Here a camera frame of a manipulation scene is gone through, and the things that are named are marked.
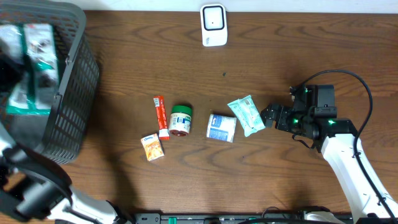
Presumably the light blue wipes pack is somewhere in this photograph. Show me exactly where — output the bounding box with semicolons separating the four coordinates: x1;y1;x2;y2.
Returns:
228;95;266;137

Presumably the green white 3M package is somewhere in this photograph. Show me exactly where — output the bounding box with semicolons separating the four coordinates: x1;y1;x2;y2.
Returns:
1;24;60;115

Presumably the blue white packet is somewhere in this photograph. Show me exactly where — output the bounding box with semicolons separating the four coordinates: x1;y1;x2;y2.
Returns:
206;114;237;142

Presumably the green lid jar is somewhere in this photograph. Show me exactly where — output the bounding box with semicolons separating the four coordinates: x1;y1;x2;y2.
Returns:
169;105;192;137

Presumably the orange tissue packet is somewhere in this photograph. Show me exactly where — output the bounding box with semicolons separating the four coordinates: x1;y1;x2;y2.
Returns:
141;133;164;161

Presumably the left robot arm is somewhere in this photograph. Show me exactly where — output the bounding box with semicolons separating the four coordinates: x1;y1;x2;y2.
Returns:
1;126;139;223

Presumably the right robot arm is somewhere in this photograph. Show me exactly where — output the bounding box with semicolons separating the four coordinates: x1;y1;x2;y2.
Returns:
261;85;397;223

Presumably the white barcode scanner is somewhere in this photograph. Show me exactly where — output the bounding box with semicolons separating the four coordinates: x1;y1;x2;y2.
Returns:
200;4;228;47

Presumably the grey plastic basket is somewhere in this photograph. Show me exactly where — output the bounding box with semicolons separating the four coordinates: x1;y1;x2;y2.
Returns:
1;1;100;164

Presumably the red stick sachet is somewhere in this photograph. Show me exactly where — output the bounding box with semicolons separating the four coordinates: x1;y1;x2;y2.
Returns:
154;96;170;140

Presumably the black camera cable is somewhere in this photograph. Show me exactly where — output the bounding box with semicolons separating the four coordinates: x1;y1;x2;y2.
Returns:
298;69;396;218

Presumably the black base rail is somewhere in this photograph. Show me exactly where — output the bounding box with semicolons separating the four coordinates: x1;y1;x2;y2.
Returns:
133;212;355;224

